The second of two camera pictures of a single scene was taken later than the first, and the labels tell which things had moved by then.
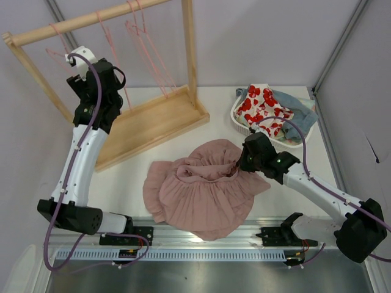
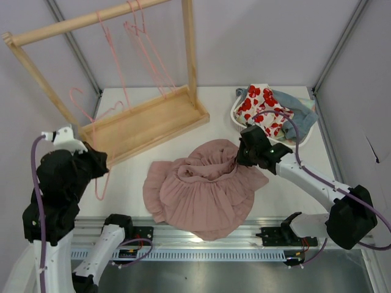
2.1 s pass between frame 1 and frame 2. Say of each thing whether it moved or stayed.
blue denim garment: stayed
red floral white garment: stayed
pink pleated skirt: stayed
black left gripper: moved
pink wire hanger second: stayed
